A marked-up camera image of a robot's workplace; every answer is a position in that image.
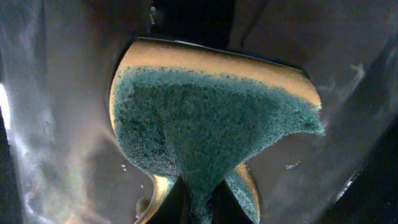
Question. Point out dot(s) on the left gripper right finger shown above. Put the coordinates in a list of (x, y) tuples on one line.
[(226, 209)]

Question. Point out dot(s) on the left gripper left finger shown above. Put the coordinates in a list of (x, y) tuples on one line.
[(175, 209)]

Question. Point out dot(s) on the green and yellow sponge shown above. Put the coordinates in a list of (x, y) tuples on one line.
[(182, 111)]

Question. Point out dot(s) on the black rectangular tray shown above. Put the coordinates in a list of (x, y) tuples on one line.
[(58, 59)]

